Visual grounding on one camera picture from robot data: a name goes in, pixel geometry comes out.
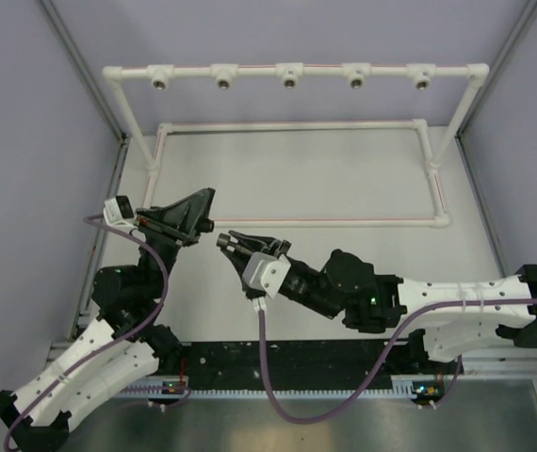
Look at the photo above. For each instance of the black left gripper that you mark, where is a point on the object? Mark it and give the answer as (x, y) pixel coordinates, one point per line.
(179, 222)

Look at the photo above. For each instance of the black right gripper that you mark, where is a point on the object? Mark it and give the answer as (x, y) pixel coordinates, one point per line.
(261, 245)

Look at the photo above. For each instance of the grey faucet knob part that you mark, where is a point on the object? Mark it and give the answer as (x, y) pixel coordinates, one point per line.
(224, 241)

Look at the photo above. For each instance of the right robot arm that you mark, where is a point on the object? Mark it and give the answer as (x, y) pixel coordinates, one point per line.
(448, 319)

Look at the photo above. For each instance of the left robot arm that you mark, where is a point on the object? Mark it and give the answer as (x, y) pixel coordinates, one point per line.
(122, 343)

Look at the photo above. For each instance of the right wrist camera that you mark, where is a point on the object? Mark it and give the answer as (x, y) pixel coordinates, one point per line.
(264, 275)

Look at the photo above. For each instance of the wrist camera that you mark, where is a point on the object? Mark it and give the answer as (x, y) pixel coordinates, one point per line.
(118, 211)
(264, 275)

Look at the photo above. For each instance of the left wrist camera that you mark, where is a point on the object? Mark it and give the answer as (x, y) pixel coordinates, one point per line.
(118, 211)

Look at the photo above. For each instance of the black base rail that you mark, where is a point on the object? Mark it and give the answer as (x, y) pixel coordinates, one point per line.
(297, 365)

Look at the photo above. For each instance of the left aluminium frame post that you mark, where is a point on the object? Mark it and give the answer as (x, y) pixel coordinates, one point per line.
(92, 87)

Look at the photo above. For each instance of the aluminium frame post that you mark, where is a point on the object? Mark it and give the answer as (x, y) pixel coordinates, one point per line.
(499, 144)
(92, 87)

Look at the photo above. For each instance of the white PVC pipe frame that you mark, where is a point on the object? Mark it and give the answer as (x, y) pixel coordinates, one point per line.
(290, 74)

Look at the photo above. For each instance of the grey slotted cable duct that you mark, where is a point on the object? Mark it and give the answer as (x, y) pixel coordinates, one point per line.
(166, 389)

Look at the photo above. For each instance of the right aluminium frame post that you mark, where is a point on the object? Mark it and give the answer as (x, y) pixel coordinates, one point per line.
(499, 144)

